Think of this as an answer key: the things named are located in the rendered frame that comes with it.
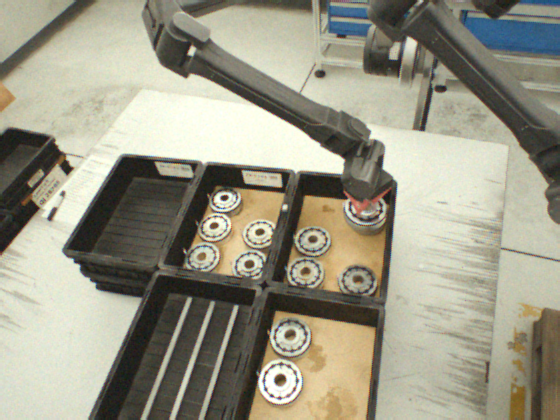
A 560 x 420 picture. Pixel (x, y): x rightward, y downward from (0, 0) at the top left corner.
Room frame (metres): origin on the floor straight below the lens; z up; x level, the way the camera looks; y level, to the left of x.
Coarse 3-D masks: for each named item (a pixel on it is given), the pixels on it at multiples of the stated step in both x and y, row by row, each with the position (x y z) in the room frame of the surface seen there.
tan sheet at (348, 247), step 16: (304, 208) 0.86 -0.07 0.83; (320, 208) 0.85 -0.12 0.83; (336, 208) 0.83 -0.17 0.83; (304, 224) 0.80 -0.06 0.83; (320, 224) 0.79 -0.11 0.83; (336, 224) 0.78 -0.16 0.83; (336, 240) 0.72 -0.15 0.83; (352, 240) 0.71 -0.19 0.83; (368, 240) 0.70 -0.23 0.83; (384, 240) 0.69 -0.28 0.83; (336, 256) 0.67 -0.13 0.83; (352, 256) 0.66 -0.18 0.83; (368, 256) 0.65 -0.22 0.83; (336, 272) 0.61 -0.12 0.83; (336, 288) 0.57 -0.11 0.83
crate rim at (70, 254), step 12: (120, 156) 1.13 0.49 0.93; (132, 156) 1.12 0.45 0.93; (144, 156) 1.11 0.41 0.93; (156, 156) 1.10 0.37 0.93; (108, 180) 1.03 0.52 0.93; (192, 180) 0.96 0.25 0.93; (96, 192) 0.98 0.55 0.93; (180, 204) 0.87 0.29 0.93; (84, 216) 0.89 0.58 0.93; (72, 240) 0.81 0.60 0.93; (72, 252) 0.76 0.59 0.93; (108, 264) 0.72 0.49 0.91; (120, 264) 0.70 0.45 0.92; (132, 264) 0.69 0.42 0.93; (144, 264) 0.68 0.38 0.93; (156, 264) 0.68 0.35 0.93
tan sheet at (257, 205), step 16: (240, 192) 0.97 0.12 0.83; (256, 192) 0.96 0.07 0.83; (272, 192) 0.94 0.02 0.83; (208, 208) 0.92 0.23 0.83; (256, 208) 0.89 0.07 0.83; (272, 208) 0.88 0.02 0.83; (240, 224) 0.84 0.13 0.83; (240, 240) 0.78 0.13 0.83; (224, 256) 0.73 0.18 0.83; (224, 272) 0.68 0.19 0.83
